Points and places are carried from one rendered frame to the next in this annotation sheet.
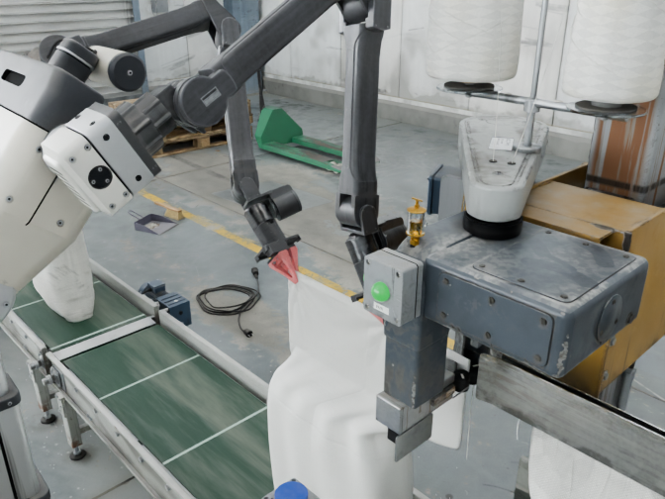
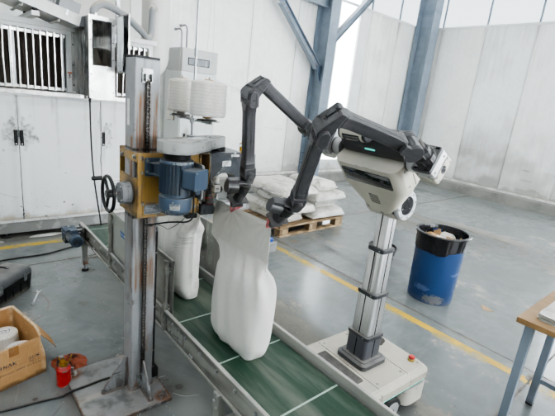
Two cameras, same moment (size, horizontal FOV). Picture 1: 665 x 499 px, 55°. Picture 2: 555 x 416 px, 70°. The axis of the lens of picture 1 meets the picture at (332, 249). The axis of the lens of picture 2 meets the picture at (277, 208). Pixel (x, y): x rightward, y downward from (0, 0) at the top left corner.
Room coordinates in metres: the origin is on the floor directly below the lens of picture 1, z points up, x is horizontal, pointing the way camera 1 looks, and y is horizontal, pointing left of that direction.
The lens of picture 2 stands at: (3.07, 0.17, 1.65)
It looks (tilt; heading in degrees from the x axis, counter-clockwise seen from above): 15 degrees down; 182
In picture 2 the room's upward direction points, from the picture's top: 6 degrees clockwise
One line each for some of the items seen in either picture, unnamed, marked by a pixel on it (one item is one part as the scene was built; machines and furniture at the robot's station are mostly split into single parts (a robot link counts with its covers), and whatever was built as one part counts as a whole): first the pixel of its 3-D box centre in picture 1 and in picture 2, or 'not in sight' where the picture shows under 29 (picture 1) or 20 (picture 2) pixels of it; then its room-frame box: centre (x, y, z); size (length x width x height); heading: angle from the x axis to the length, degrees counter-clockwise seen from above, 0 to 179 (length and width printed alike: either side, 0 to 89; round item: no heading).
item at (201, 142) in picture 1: (183, 134); not in sight; (6.69, 1.58, 0.07); 1.20 x 0.82 x 0.14; 131
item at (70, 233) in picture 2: not in sight; (74, 235); (-0.02, -1.59, 0.35); 0.30 x 0.15 x 0.15; 43
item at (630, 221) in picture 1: (590, 267); (159, 180); (1.11, -0.50, 1.18); 0.34 x 0.25 x 0.31; 133
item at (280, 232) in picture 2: not in sight; (291, 217); (-2.26, 0.24, 0.07); 1.20 x 0.82 x 0.14; 135
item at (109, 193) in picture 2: not in sight; (107, 193); (1.31, -0.67, 1.13); 0.18 x 0.11 x 0.18; 43
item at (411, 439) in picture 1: (404, 430); not in sight; (0.88, -0.12, 0.98); 0.09 x 0.05 x 0.05; 133
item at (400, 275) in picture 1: (392, 286); not in sight; (0.84, -0.09, 1.29); 0.08 x 0.05 x 0.09; 43
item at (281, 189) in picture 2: not in sight; (291, 188); (-1.91, 0.18, 0.56); 0.66 x 0.42 x 0.15; 133
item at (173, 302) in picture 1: (158, 302); not in sight; (2.49, 0.77, 0.35); 0.30 x 0.15 x 0.15; 43
